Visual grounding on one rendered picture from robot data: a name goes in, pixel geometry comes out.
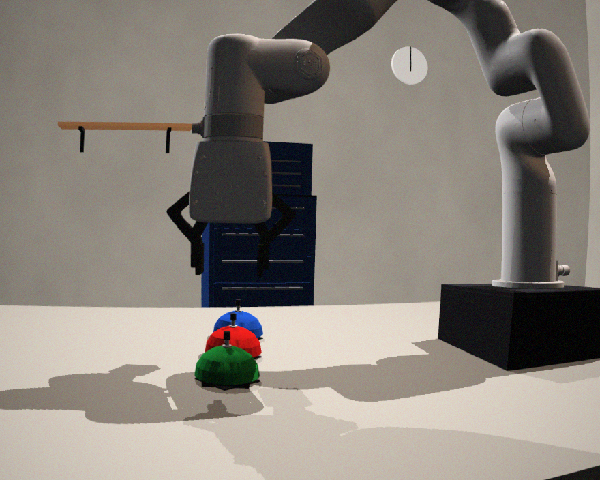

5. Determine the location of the blue dome bell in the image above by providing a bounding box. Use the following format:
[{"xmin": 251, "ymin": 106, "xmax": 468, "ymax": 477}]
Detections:
[{"xmin": 213, "ymin": 299, "xmax": 263, "ymax": 340}]

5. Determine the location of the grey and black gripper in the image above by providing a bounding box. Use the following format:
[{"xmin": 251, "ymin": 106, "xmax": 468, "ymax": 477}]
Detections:
[{"xmin": 167, "ymin": 136, "xmax": 296, "ymax": 277}]

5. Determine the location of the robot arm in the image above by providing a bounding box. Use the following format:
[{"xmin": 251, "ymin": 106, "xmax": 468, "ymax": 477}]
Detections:
[{"xmin": 192, "ymin": 0, "xmax": 590, "ymax": 289}]

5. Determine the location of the red bell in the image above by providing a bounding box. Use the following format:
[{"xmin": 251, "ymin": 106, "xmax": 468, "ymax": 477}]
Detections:
[{"xmin": 205, "ymin": 313, "xmax": 262, "ymax": 359}]

